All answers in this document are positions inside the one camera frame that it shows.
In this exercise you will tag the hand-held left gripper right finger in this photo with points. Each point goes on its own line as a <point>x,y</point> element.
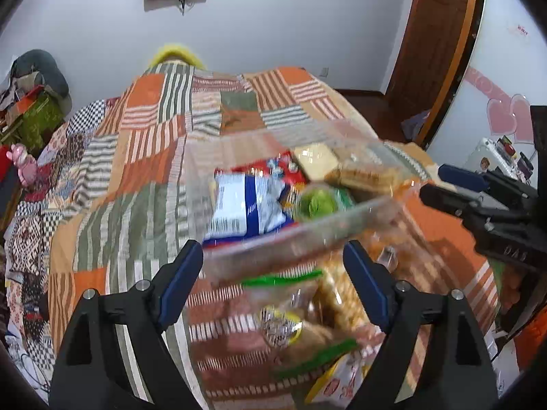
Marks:
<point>364,284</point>

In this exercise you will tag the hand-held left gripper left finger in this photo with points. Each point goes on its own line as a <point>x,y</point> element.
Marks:
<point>183,282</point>

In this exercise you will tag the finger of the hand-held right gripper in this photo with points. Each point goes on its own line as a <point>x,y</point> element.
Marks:
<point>444,198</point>
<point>459,176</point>

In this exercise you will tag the clear zip bag of cookies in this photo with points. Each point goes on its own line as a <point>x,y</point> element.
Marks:
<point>299,303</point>

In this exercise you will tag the clear cracker packet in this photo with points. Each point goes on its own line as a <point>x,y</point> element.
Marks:
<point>367,175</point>

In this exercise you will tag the green jelly cup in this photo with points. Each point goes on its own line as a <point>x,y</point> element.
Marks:
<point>318,203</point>

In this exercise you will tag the blue white snack packet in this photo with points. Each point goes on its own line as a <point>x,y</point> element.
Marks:
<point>248,207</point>

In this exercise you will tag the yellow chips packet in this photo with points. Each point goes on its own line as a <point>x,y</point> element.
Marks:
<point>342,382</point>

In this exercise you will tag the beige biscuit package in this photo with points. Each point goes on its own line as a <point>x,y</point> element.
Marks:
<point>316,160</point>

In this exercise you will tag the red snack packet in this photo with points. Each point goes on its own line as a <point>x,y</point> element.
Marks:
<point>273,168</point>

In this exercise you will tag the clear plastic storage box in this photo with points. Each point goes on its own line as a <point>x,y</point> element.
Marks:
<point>239,145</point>

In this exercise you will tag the white stickered cabinet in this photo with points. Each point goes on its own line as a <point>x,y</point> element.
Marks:
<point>491,158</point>

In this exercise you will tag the grey cloth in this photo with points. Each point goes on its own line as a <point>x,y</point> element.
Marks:
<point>416,126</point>

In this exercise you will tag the orange striped patchwork blanket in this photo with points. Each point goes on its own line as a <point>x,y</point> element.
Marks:
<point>141,171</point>

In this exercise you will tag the brown wooden door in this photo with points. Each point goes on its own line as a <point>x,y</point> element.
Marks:
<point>431,51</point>

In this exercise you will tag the checkered patchwork quilt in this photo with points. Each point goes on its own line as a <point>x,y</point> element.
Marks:
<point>38,230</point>

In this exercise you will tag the pink plush toy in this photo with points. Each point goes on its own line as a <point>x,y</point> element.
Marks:
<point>23,164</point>

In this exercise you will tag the red box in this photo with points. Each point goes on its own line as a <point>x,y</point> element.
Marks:
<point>6,164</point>

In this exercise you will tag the green patterned box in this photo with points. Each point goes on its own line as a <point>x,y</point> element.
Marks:
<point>38,119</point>

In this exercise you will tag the yellow pillow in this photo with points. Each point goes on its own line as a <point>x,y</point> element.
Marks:
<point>175,53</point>

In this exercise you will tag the pile of clutter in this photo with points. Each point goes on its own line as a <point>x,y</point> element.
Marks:
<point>21,94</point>

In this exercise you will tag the grey plush pillow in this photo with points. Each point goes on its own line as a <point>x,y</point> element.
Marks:
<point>42,72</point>

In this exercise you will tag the pink wall sticker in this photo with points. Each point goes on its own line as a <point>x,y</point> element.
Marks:
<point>504,115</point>

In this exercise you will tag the wall socket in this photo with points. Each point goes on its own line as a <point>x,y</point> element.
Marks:
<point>324,72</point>

